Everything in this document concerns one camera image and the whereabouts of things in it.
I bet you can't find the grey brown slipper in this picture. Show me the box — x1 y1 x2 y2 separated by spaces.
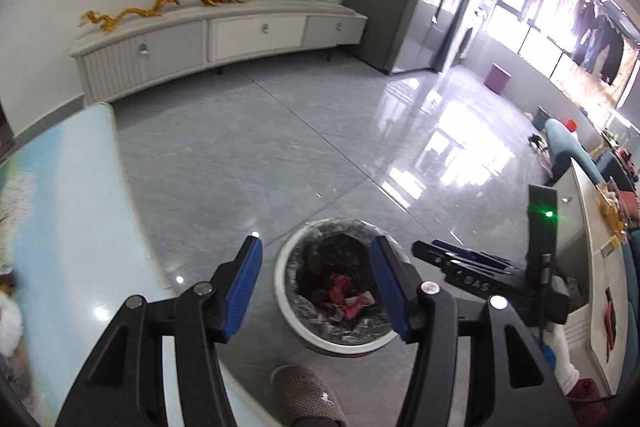
270 364 351 427

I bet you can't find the red snack wrapper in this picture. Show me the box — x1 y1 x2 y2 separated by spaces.
325 273 354 306

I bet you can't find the black bin liner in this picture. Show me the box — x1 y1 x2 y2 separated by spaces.
295 219 401 343

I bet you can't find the white round trash bin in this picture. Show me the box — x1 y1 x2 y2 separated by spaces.
272 217 402 356

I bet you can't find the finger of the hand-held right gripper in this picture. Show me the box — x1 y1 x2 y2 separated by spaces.
431 239 524 269
411 241 517 279

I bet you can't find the red packet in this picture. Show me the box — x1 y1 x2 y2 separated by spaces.
602 288 617 361

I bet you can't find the long golden dragon ornament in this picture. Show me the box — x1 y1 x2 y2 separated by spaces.
80 0 196 35

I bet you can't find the blue sofa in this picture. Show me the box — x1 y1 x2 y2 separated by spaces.
542 118 640 210

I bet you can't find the table with blue printed top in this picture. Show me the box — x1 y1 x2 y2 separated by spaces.
0 103 281 427

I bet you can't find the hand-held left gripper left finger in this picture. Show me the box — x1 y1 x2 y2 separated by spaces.
55 233 264 427

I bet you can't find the white coffee table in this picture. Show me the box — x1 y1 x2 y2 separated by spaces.
542 157 640 400

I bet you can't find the pink white wrapper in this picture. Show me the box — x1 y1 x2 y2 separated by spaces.
342 291 377 321

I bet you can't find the pile of yellow red wrappers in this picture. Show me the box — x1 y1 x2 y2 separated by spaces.
599 178 640 239

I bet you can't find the purple stool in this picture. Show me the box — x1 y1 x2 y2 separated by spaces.
484 63 511 94

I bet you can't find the white television cabinet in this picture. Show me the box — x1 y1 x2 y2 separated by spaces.
69 0 369 106

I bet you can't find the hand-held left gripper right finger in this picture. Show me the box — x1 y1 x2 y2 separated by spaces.
369 235 579 427

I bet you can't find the person's right hand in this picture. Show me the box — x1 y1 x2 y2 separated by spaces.
542 326 582 396

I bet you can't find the white crumpled tissue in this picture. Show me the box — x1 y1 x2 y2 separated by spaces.
0 296 24 354

